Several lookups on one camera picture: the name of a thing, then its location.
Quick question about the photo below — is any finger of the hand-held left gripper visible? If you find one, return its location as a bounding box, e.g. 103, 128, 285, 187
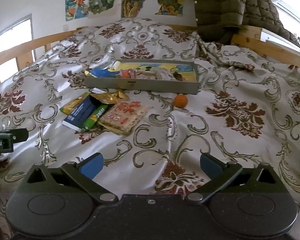
0, 128, 29, 144

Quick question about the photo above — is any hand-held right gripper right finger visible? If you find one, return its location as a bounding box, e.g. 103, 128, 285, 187
184, 152, 282, 203

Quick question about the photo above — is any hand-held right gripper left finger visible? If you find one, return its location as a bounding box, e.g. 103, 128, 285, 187
25, 152, 120, 203

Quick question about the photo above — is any green snack packet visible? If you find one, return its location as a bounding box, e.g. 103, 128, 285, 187
83, 104, 109, 130

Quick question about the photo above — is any dark blue snack box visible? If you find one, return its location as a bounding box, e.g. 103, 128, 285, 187
62, 96, 101, 131

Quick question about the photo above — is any beige red-print cracker packet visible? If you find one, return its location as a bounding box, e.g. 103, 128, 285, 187
97, 100, 149, 136

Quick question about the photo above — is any yellow snack packet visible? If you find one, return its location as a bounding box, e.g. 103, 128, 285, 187
59, 92, 91, 116

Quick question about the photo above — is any gold foil wrapper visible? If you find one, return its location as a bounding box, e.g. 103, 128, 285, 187
89, 89, 129, 105

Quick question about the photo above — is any tangerine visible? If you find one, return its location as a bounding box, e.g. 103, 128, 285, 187
174, 93, 189, 108

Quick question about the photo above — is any grey tray with cartoon picture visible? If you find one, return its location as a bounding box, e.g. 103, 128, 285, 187
84, 60, 200, 95

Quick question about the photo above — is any blue yellow snack bag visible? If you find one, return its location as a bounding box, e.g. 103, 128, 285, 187
86, 66, 122, 79

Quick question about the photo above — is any orange snack packet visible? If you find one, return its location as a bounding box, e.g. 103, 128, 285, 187
120, 69, 137, 79

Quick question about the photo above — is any clear packet with dark snack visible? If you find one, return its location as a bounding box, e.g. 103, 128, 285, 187
154, 68, 186, 82

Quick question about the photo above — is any floral blanket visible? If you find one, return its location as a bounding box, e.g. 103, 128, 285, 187
0, 17, 300, 240

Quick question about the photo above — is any white shelf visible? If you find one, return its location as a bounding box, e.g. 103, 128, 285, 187
261, 27, 300, 53

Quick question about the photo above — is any olive puffer jacket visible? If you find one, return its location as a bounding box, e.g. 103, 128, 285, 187
192, 0, 300, 44

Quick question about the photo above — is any wooden bed frame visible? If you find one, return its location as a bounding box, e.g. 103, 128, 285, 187
0, 24, 300, 90

